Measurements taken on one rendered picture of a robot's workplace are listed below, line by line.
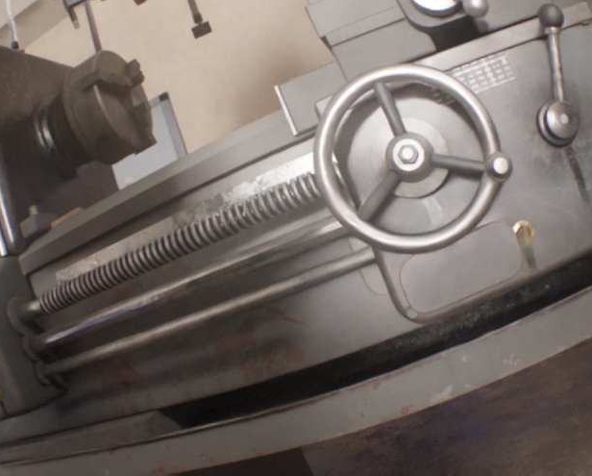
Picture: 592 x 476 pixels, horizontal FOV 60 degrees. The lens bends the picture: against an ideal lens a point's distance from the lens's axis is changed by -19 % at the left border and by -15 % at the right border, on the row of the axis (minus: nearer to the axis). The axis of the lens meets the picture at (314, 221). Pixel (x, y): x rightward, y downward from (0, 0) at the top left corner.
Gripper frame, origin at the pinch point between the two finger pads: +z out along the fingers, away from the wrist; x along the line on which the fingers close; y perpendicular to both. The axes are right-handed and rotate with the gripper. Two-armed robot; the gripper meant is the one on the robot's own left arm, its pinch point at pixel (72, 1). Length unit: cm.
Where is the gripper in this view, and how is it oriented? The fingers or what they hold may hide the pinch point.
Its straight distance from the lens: 135.7
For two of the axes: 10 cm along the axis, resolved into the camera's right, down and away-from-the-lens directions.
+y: -4.5, -8.4, -3.0
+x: 5.1, 0.4, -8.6
